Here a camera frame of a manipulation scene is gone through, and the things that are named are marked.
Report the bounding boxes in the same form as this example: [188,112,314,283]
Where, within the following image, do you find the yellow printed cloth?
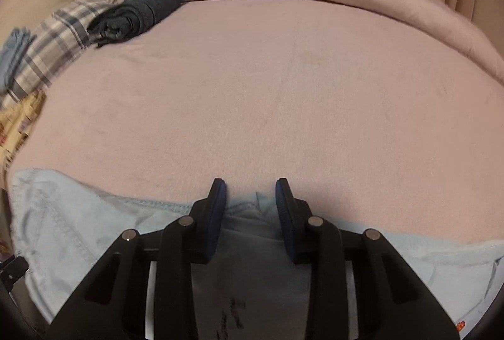
[0,90,47,171]

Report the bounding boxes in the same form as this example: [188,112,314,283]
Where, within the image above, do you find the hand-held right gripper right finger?
[275,178,461,340]

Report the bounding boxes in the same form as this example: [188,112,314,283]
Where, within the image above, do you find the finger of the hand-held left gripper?
[0,256,31,295]

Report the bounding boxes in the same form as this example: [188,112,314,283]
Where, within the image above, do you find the light blue denim pants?
[10,168,504,340]

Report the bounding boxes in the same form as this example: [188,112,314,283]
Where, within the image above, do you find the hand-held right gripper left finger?
[46,178,228,340]

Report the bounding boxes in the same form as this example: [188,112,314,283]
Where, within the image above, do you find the dark grey folded clothes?
[87,0,186,48]

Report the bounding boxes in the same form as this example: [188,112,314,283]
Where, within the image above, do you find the blue cloth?
[0,28,38,92]

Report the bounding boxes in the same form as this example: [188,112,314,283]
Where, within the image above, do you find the plaid pillow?
[0,0,119,108]

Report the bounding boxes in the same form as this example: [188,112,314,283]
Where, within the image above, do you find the pink bed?
[0,0,504,246]

